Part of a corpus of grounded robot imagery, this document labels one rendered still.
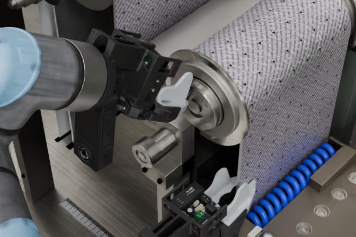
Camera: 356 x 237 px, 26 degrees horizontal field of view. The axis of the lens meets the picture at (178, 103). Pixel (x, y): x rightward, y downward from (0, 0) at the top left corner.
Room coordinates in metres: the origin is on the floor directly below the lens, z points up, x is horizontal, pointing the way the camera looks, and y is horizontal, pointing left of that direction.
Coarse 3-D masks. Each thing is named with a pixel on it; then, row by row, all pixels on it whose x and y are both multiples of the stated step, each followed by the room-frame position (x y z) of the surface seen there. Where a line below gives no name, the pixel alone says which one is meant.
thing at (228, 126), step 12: (348, 12) 0.86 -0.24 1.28; (180, 72) 0.74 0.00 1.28; (192, 72) 0.72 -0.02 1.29; (204, 72) 0.71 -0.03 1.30; (216, 84) 0.70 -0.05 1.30; (228, 96) 0.68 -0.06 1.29; (228, 108) 0.68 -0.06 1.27; (228, 120) 0.68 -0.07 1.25; (204, 132) 0.71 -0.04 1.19; (216, 132) 0.69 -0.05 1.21; (228, 132) 0.68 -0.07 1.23
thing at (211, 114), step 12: (192, 84) 0.71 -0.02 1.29; (204, 84) 0.71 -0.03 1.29; (192, 96) 0.70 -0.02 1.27; (204, 96) 0.69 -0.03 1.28; (216, 96) 0.69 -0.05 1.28; (192, 108) 0.70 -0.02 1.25; (204, 108) 0.69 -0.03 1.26; (216, 108) 0.68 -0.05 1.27; (192, 120) 0.70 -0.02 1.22; (204, 120) 0.69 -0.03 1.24; (216, 120) 0.68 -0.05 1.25
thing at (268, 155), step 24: (336, 72) 0.84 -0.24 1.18; (312, 96) 0.79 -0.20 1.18; (336, 96) 0.85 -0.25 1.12; (288, 120) 0.75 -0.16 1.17; (312, 120) 0.80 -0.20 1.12; (240, 144) 0.68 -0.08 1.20; (264, 144) 0.72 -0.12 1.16; (288, 144) 0.76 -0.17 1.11; (312, 144) 0.81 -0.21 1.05; (240, 168) 0.68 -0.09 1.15; (264, 168) 0.72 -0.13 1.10; (288, 168) 0.77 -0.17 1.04; (264, 192) 0.73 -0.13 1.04
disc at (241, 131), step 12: (192, 60) 0.73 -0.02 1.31; (204, 60) 0.72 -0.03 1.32; (216, 72) 0.70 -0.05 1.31; (168, 84) 0.76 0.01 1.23; (228, 84) 0.69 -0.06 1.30; (240, 96) 0.68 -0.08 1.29; (240, 108) 0.67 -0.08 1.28; (240, 120) 0.67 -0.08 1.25; (240, 132) 0.67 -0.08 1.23; (228, 144) 0.68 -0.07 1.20
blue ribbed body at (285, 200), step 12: (324, 144) 0.82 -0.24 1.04; (312, 156) 0.80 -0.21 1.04; (324, 156) 0.80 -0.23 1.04; (300, 168) 0.77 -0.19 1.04; (312, 168) 0.77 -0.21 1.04; (288, 180) 0.75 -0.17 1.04; (300, 180) 0.75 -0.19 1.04; (276, 192) 0.72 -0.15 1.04; (288, 192) 0.72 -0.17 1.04; (264, 204) 0.70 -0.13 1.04; (276, 204) 0.70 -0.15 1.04; (252, 216) 0.68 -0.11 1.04; (264, 216) 0.68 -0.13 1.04
